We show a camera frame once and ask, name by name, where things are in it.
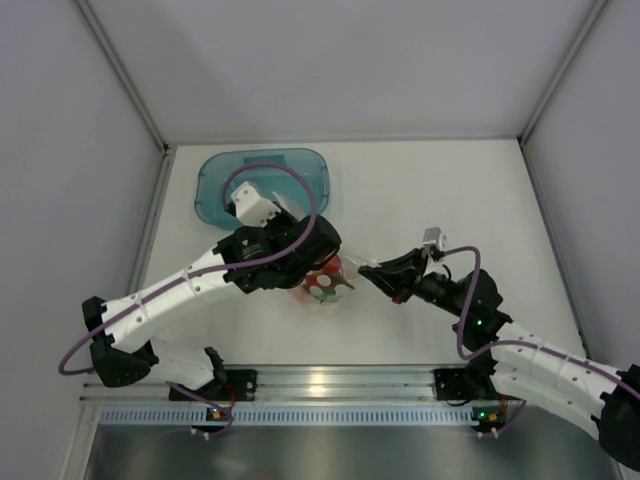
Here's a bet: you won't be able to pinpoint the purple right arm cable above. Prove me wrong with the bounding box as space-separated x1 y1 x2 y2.
434 245 640 401

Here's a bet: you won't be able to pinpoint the teal plastic bin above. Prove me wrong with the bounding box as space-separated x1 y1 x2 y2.
194 148 330 231

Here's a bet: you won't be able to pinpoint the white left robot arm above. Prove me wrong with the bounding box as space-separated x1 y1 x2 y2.
82 213 341 400

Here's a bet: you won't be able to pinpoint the aluminium mounting rail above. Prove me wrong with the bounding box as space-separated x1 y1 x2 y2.
79 363 506 403

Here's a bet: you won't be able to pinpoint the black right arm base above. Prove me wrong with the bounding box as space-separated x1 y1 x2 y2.
433 367 498 402

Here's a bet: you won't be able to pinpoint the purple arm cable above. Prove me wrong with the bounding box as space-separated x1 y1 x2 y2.
434 245 640 401
58 163 320 376

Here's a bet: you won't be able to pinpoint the aluminium frame post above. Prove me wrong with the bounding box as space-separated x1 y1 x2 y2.
74 0 171 151
517 0 614 144

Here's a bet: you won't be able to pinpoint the grey slotted cable duct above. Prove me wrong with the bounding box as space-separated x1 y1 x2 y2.
99 405 504 427

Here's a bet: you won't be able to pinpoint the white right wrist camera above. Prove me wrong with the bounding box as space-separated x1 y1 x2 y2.
422 227 446 262

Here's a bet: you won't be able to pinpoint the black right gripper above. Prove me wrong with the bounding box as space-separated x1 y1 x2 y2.
360 247 468 318

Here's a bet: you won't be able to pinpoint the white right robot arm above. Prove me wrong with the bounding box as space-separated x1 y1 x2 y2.
358 247 639 470

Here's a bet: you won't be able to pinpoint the aluminium frame post left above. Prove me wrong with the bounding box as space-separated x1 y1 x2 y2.
74 0 171 151

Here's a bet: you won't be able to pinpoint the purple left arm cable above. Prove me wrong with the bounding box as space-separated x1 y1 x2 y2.
58 163 320 376

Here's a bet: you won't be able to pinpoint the fake food pieces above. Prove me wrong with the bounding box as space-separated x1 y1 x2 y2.
291 255 357 305

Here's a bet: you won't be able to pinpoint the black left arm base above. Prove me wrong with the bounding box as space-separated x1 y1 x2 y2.
196 368 258 403

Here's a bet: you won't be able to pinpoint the aluminium frame post right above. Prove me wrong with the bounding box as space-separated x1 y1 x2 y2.
517 0 614 144

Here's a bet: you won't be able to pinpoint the clear zip top bag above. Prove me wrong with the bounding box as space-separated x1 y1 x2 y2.
288 248 379 316

